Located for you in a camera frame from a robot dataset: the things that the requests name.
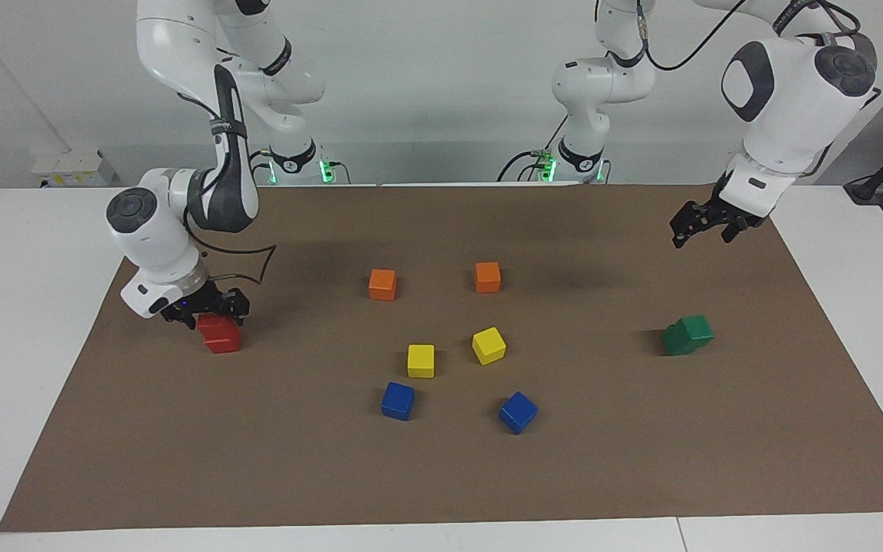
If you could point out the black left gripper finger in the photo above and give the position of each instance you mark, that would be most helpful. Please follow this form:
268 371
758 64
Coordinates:
734 228
688 220

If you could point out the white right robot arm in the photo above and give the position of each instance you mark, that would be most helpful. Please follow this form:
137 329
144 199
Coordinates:
150 238

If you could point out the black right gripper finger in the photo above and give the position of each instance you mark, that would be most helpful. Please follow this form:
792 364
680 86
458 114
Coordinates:
236 303
175 313

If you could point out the brown paper mat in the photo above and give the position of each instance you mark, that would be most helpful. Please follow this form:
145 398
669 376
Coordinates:
257 460

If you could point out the orange wooden block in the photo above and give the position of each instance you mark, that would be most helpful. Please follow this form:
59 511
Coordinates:
487 278
382 286

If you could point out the yellow wooden block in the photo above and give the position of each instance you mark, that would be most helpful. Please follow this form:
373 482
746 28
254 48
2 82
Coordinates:
421 362
488 346

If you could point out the red wooden block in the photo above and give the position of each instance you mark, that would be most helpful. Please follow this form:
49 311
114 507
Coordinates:
223 345
215 326

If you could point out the green wooden block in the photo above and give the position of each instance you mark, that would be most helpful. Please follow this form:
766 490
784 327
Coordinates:
675 345
696 330

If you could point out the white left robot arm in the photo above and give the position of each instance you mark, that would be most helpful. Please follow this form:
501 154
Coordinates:
794 100

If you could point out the blue wooden block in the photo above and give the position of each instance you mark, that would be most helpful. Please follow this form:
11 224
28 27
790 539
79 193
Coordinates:
398 402
518 413

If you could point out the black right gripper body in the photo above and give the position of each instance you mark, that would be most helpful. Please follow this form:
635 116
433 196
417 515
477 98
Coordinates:
198 300

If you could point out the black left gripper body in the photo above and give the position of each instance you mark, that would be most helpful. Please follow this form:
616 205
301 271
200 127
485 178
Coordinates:
721 207

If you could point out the white wall box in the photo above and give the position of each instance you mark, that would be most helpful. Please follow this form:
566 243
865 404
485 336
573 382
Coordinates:
73 169

